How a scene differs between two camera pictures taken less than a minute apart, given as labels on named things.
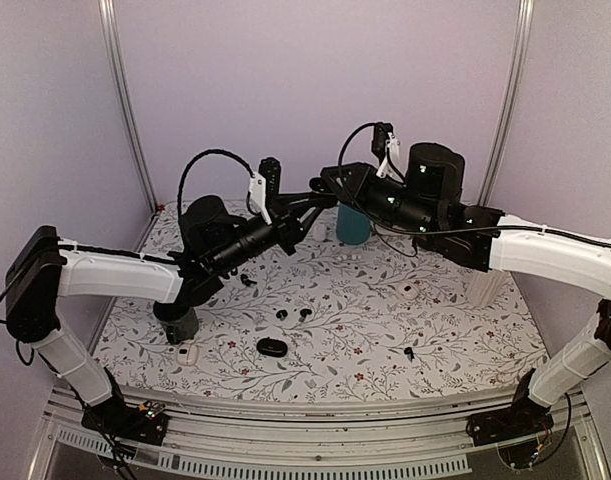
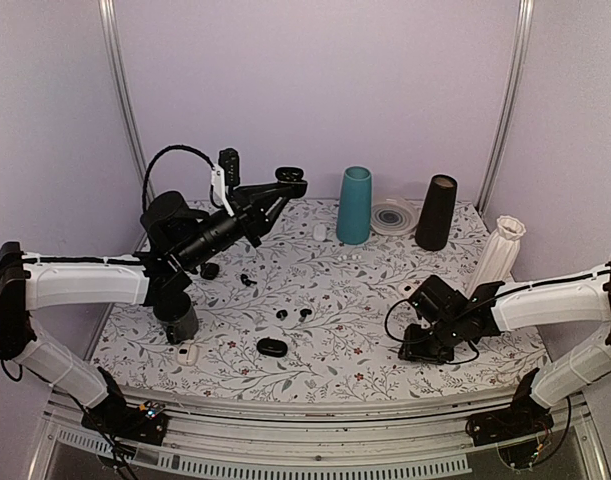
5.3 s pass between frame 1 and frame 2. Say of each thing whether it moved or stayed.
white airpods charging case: stayed
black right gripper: moved
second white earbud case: stayed
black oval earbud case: stayed
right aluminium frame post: stayed
